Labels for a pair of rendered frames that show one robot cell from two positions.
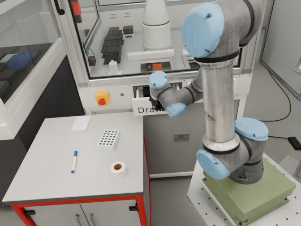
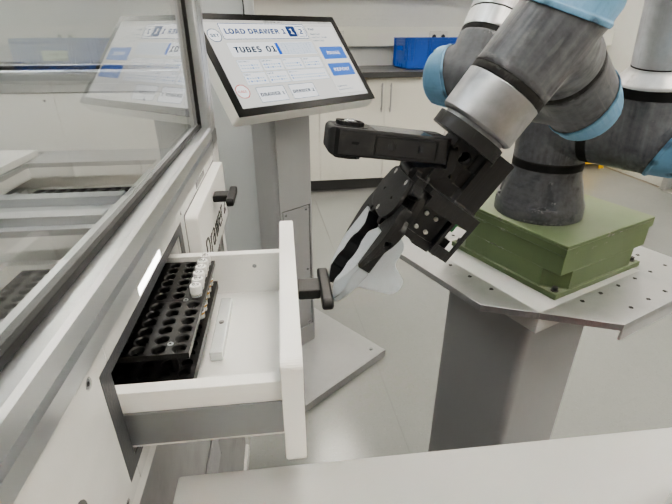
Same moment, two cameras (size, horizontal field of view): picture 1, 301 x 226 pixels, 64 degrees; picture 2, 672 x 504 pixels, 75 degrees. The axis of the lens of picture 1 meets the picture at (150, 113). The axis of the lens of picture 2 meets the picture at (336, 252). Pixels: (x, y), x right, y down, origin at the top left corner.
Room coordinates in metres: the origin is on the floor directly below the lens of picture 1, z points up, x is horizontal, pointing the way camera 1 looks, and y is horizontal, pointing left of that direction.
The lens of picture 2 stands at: (1.09, 0.36, 1.15)
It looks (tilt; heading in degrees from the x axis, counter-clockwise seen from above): 26 degrees down; 261
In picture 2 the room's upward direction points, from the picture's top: straight up
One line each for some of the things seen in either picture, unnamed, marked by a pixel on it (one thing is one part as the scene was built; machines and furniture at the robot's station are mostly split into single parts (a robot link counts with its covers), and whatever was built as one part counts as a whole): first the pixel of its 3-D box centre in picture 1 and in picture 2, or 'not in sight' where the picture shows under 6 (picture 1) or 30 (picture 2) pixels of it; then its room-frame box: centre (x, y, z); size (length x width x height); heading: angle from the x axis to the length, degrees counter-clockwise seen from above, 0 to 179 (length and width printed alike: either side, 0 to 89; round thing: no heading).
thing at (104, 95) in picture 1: (102, 98); not in sight; (1.20, 0.27, 0.88); 0.07 x 0.05 x 0.07; 88
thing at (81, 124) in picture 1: (81, 123); not in sight; (1.12, 0.41, 0.77); 0.13 x 0.09 x 0.02; 174
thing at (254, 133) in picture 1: (247, 138); (561, 117); (0.60, -0.33, 1.03); 0.13 x 0.12 x 0.14; 121
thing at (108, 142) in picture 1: (109, 140); not in sight; (0.94, 0.23, 0.78); 0.12 x 0.08 x 0.04; 167
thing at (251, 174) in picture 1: (244, 160); (542, 183); (0.61, -0.34, 0.91); 0.15 x 0.15 x 0.10
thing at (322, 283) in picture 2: not in sight; (313, 288); (1.05, -0.05, 0.91); 0.07 x 0.04 x 0.01; 88
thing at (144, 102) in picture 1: (159, 105); (290, 314); (1.08, -0.05, 0.87); 0.29 x 0.02 x 0.11; 88
